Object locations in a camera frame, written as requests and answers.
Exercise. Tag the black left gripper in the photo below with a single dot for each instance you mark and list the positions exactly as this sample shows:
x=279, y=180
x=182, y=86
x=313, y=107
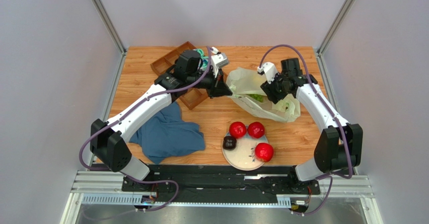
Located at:
x=220, y=89

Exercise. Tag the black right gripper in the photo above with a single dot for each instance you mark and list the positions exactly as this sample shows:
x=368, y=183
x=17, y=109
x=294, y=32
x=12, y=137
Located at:
x=271, y=91

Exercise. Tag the light green plastic bag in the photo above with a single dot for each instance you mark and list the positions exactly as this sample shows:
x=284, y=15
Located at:
x=247, y=93

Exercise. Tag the red fake pomegranate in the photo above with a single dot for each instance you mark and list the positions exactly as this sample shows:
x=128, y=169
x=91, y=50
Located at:
x=237, y=129

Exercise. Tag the red fake tomato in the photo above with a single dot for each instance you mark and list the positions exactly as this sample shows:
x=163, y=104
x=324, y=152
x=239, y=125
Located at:
x=256, y=130

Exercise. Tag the dark purple fake fruit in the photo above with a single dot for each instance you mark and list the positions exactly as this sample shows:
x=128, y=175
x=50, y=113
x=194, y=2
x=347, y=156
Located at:
x=229, y=143

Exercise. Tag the red fake apple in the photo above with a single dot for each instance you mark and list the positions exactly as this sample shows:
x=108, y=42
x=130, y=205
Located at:
x=264, y=152

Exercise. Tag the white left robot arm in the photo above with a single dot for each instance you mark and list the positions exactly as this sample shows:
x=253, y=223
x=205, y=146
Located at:
x=108, y=140

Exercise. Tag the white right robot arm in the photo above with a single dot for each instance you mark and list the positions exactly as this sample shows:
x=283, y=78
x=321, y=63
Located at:
x=340, y=144

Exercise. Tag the green fake grapes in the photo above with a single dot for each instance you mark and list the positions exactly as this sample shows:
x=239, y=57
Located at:
x=257, y=97

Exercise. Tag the brown wooden divided tray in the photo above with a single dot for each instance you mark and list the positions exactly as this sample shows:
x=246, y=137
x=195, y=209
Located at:
x=179, y=70

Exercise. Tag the teal rolled sock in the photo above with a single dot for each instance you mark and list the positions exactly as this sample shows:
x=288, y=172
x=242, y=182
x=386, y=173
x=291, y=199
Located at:
x=204, y=59

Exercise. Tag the beige and blue plate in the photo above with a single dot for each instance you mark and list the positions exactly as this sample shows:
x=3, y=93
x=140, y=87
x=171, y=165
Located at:
x=243, y=156

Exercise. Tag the blue crumpled cloth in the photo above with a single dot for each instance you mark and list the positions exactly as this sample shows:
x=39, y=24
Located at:
x=166, y=135

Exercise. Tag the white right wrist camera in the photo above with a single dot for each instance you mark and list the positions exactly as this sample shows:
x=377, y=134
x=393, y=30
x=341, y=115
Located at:
x=269, y=70

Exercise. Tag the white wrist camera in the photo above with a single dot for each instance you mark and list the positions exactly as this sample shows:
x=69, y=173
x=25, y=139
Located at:
x=218, y=61
x=269, y=70

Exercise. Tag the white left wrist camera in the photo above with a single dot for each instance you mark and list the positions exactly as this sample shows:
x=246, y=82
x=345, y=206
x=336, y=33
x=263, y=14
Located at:
x=218, y=61

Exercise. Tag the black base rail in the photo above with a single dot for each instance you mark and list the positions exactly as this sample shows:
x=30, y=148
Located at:
x=212, y=186

